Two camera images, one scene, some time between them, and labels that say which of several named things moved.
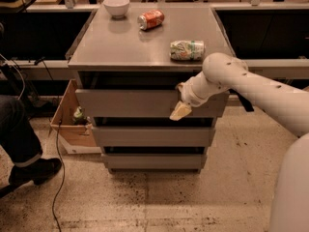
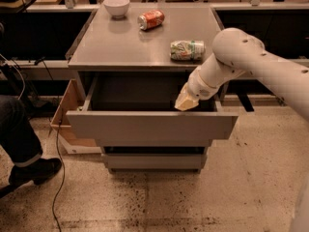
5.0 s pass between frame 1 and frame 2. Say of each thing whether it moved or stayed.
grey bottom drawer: stayed
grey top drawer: moved
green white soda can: stayed
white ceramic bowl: stayed
